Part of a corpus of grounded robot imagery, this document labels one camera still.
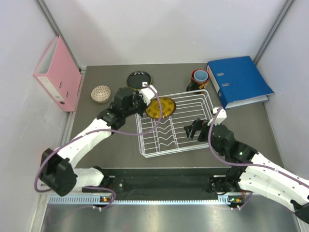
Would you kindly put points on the slotted cable duct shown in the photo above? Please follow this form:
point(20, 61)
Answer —
point(100, 200)

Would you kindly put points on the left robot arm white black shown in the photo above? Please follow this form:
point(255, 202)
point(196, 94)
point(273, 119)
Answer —
point(58, 167)

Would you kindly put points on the patterned small bowl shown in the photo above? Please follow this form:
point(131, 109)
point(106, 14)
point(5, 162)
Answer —
point(101, 94)

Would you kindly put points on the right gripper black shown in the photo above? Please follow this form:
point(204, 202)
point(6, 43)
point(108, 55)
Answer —
point(198, 124)

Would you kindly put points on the white wire dish rack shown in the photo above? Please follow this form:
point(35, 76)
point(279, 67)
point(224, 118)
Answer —
point(170, 136)

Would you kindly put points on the black gold plate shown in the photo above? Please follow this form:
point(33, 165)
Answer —
point(168, 106)

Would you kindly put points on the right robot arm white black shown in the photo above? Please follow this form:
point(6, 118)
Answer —
point(252, 171)

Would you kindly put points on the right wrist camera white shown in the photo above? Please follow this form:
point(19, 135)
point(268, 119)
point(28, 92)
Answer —
point(219, 115)

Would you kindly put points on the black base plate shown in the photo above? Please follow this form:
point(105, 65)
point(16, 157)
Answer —
point(167, 183)

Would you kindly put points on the light blue cup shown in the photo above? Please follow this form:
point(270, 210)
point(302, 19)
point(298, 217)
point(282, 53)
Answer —
point(200, 75)

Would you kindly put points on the black skull mug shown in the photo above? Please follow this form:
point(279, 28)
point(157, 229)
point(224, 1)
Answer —
point(196, 85)

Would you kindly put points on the pink binder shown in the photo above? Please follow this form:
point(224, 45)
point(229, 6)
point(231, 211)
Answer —
point(59, 75)

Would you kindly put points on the blue binder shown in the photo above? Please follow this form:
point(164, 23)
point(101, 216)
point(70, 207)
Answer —
point(238, 82)

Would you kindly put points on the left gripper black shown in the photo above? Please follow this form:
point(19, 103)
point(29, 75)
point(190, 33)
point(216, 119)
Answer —
point(138, 95)

